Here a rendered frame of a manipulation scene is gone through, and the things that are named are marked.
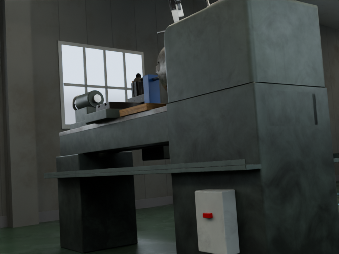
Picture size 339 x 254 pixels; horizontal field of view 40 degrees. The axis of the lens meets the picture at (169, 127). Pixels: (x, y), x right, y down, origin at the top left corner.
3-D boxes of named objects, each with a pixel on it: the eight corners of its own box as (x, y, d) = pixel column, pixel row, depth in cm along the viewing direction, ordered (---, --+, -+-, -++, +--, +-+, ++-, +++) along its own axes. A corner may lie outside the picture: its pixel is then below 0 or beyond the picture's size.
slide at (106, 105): (166, 110, 306) (166, 103, 307) (109, 109, 281) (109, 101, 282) (152, 113, 321) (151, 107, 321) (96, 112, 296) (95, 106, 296)
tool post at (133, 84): (147, 96, 304) (146, 81, 305) (137, 96, 300) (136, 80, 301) (141, 98, 310) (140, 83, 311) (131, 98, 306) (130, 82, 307)
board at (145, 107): (198, 111, 272) (197, 104, 273) (146, 110, 251) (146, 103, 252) (168, 117, 297) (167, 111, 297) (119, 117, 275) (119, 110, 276)
